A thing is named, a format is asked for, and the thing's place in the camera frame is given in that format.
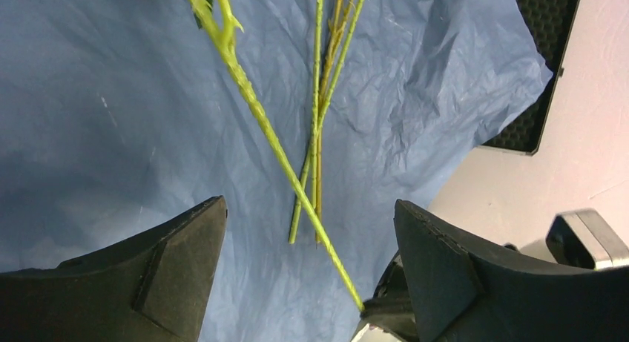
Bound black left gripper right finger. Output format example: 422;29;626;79
394;200;628;341

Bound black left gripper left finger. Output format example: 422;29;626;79
1;196;228;341

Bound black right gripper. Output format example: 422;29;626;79
352;253;418;341

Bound dark blue wrapping paper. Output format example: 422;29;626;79
1;0;552;341

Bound light pink flower stem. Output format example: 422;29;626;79
188;0;365;312

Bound yellow flower stems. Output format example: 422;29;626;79
300;0;365;220

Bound black poker chip case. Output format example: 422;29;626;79
478;0;586;157

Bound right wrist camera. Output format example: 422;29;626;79
545;208;628;271

